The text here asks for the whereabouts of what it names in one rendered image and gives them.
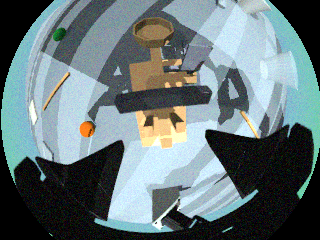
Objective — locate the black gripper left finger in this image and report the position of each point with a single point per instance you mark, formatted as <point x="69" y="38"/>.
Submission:
<point x="90" y="180"/>

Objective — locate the orange ball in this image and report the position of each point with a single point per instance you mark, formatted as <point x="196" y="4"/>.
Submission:
<point x="87" y="129"/>

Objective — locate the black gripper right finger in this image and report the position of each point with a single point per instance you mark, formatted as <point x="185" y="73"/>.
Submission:
<point x="244" y="158"/>

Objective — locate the pale grey tapered cup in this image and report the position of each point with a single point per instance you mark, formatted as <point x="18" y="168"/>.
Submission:
<point x="253" y="6"/>

